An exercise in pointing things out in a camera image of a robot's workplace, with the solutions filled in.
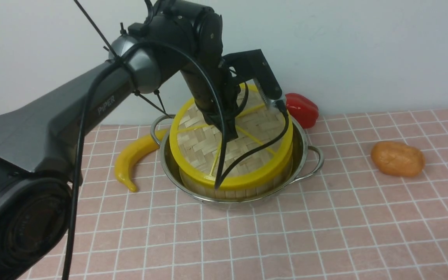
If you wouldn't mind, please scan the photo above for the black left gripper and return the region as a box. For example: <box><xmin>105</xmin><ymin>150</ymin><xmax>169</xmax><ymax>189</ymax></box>
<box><xmin>180</xmin><ymin>58</ymin><xmax>241</xmax><ymax>129</ymax></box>

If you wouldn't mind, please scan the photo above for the yellow woven bamboo steamer lid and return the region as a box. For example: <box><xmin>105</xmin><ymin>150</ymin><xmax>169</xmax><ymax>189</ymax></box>
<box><xmin>168</xmin><ymin>83</ymin><xmax>294</xmax><ymax>185</ymax></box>

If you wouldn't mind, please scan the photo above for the yellow rimmed bamboo steamer basket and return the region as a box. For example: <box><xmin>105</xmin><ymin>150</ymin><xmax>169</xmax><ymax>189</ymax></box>
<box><xmin>180</xmin><ymin>161</ymin><xmax>293</xmax><ymax>200</ymax></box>

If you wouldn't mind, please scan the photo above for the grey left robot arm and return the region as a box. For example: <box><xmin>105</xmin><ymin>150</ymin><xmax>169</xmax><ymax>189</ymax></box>
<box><xmin>0</xmin><ymin>0</ymin><xmax>238</xmax><ymax>280</ymax></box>

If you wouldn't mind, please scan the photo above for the stainless steel pot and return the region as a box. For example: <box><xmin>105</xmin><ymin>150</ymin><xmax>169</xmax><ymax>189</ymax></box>
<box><xmin>150</xmin><ymin>114</ymin><xmax>325</xmax><ymax>210</ymax></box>

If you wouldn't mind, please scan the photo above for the red bell pepper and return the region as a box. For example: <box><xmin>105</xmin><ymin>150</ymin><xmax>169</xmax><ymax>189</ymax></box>
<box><xmin>285</xmin><ymin>93</ymin><xmax>319</xmax><ymax>129</ymax></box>

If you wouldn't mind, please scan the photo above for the yellow banana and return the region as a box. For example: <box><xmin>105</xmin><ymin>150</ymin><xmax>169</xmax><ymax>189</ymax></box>
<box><xmin>114</xmin><ymin>129</ymin><xmax>168</xmax><ymax>193</ymax></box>

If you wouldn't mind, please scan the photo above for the pink checkered tablecloth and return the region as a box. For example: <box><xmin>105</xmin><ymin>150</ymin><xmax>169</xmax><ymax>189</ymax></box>
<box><xmin>70</xmin><ymin>109</ymin><xmax>448</xmax><ymax>280</ymax></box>

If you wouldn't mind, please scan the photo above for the orange brown bread roll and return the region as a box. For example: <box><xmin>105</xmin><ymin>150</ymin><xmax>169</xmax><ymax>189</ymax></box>
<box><xmin>370</xmin><ymin>141</ymin><xmax>425</xmax><ymax>177</ymax></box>

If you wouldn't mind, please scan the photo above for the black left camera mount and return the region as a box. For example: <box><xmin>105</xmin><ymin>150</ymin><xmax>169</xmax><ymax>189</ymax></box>
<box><xmin>222</xmin><ymin>49</ymin><xmax>286</xmax><ymax>112</ymax></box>

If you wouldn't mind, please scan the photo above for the black left camera cable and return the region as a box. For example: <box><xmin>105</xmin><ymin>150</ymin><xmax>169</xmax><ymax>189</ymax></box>
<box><xmin>61</xmin><ymin>39</ymin><xmax>290</xmax><ymax>280</ymax></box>

